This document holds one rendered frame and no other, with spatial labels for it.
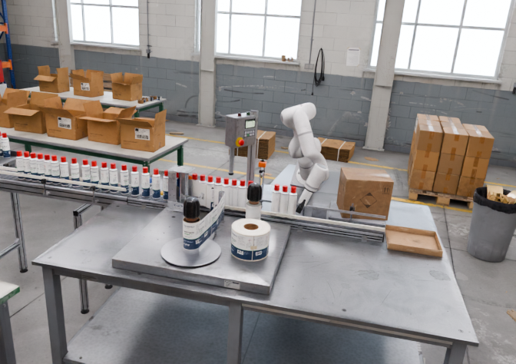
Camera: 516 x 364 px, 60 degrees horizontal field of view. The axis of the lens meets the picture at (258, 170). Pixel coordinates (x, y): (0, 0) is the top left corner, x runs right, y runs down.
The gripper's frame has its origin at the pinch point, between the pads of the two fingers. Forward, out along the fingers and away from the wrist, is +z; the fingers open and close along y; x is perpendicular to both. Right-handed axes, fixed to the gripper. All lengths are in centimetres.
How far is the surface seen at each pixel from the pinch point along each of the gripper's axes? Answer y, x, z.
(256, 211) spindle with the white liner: 31.5, -22.7, -1.2
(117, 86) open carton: -349, -297, 104
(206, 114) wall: -561, -207, 152
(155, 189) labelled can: 2, -89, 31
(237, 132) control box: 0, -54, -28
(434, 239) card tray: -9, 82, -18
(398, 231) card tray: -13, 62, -11
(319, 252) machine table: 29.3, 18.8, 5.2
